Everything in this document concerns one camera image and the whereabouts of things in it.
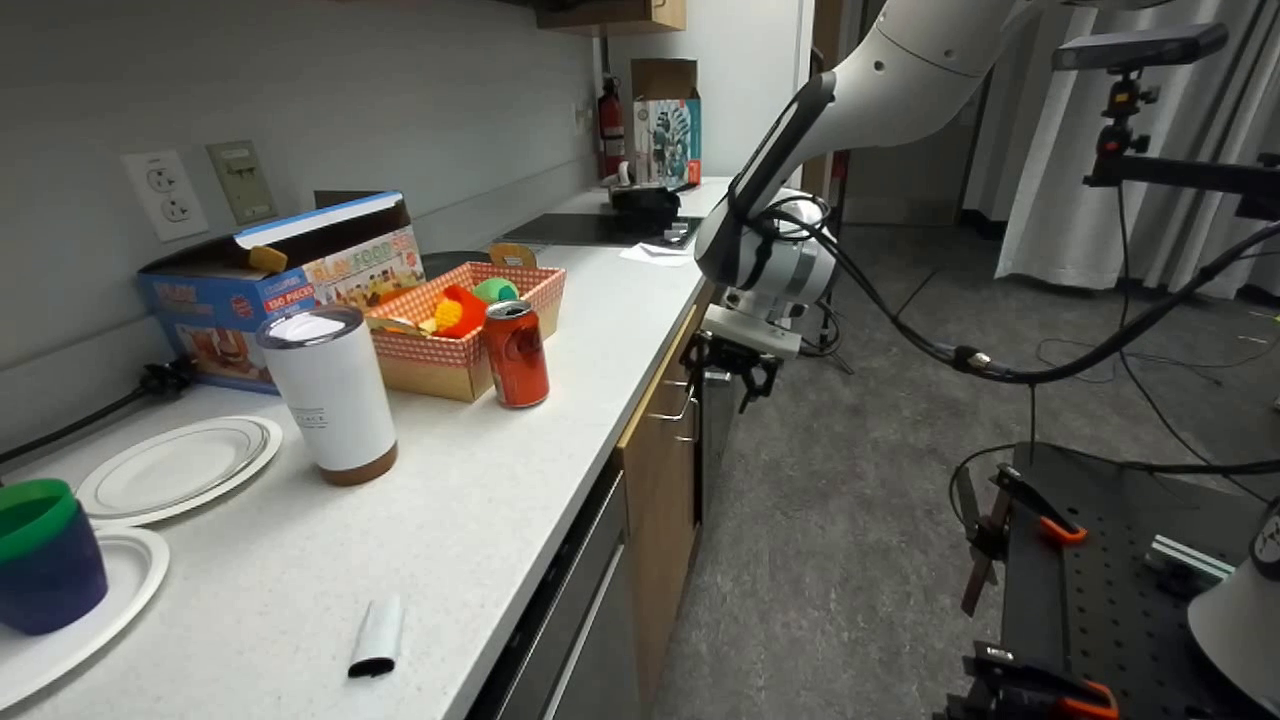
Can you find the silver aluminium rail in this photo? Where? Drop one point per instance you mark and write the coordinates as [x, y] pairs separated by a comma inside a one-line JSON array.
[[1188, 556]]

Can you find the white tumbler brown base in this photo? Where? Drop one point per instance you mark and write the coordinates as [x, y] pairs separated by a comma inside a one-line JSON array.
[[341, 401]]

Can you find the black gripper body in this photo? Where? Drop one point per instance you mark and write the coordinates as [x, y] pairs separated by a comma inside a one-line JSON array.
[[731, 354]]

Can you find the grey wall switch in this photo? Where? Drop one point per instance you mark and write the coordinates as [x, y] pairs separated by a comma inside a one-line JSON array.
[[242, 182]]

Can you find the white plate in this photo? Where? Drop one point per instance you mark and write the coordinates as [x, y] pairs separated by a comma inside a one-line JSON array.
[[180, 465], [126, 585]]

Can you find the grey curtain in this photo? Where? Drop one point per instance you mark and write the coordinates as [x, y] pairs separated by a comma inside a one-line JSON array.
[[1067, 160]]

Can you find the blue cup green rim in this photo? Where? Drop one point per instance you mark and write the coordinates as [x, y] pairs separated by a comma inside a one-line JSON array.
[[47, 560]]

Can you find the grey dishwasher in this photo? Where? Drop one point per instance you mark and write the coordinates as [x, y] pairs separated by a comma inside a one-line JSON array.
[[575, 627]]

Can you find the green toy food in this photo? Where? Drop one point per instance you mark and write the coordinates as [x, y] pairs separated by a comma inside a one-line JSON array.
[[498, 291]]

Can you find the yellow toy food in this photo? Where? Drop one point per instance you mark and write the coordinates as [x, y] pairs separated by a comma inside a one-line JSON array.
[[446, 317]]

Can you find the white wall outlet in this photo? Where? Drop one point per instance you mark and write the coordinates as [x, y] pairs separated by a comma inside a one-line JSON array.
[[167, 195]]

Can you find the colourful cardboard box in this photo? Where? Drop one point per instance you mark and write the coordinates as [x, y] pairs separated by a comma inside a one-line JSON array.
[[665, 127]]

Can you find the white marker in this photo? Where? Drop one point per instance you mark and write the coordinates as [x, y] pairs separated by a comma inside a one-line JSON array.
[[378, 633]]

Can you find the wooden lower cabinet door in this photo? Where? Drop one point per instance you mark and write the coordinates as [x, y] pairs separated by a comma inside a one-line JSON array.
[[661, 560]]

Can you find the red fire extinguisher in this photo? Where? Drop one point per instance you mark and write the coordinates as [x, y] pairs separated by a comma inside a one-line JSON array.
[[610, 133]]

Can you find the black breadboard table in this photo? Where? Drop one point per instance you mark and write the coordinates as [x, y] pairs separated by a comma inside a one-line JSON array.
[[1107, 600]]

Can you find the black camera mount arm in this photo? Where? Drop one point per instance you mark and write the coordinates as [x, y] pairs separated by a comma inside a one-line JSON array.
[[1203, 171]]

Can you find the orange toy food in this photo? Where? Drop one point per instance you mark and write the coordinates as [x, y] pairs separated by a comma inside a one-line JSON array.
[[466, 311]]

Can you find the red checkered toy basket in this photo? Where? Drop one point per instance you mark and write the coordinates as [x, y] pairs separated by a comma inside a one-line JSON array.
[[426, 362]]

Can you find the black bar camera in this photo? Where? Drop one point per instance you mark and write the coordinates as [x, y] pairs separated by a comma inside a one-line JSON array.
[[1143, 46]]

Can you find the blue toy food box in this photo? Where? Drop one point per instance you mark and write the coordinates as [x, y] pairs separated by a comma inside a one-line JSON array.
[[227, 293]]

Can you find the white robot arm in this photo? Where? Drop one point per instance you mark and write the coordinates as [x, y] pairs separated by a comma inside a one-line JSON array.
[[923, 66]]

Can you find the black pan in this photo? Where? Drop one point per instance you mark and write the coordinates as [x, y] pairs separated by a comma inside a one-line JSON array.
[[644, 204]]

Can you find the wooden drawer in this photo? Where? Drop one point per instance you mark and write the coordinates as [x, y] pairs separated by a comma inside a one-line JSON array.
[[661, 366]]

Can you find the red soda can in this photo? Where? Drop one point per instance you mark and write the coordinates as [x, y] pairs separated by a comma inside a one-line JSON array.
[[516, 362]]

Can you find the wooden upper cabinet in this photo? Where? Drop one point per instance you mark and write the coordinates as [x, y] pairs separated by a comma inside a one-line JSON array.
[[622, 12]]

